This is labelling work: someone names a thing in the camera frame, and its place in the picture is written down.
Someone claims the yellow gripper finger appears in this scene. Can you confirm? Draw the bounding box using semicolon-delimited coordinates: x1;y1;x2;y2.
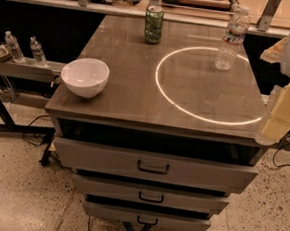
255;83;290;146
260;37;286;63

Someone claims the clear plastic water bottle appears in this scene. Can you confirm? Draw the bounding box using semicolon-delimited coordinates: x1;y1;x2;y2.
214;6;250;71

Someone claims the white ceramic bowl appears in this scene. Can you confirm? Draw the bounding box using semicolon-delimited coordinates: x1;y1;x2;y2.
61;58;110;98

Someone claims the small water bottle right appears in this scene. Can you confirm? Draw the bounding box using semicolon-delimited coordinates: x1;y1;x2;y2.
29;36;47;67

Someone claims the small water bottle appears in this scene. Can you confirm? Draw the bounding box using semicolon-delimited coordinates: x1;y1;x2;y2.
29;36;47;67
5;31;25;63

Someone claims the small water bottle left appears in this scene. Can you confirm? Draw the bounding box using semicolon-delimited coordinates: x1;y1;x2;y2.
5;31;25;63

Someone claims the green drink can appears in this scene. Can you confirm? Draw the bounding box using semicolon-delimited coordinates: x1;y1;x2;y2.
144;5;164;44

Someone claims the grey drawer cabinet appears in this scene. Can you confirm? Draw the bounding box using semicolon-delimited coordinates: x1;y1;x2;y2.
46;15;265;221

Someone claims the top grey drawer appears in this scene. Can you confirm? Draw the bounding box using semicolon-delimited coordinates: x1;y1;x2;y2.
54;138;257;193

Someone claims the grey drawer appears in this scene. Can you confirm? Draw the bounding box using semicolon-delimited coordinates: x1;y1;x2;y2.
54;138;257;193
83;201;211;231
73;174;228;214

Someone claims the middle grey drawer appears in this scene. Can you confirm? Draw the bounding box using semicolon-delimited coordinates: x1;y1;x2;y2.
73;174;228;214

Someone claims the bottom grey drawer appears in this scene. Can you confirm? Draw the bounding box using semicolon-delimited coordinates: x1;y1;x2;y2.
83;201;211;231

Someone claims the grey side shelf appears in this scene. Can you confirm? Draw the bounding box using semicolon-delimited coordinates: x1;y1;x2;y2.
0;58;65;83

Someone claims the small dish on shelf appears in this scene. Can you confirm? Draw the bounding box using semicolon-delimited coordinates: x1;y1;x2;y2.
0;41;14;65

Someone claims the black cable right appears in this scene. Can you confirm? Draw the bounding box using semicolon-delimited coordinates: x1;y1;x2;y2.
271;121;290;177

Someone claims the black floor cable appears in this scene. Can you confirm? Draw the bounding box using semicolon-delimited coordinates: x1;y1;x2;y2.
19;112;57;168

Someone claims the metal rail background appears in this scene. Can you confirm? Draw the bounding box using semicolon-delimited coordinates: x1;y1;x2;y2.
10;0;290;38

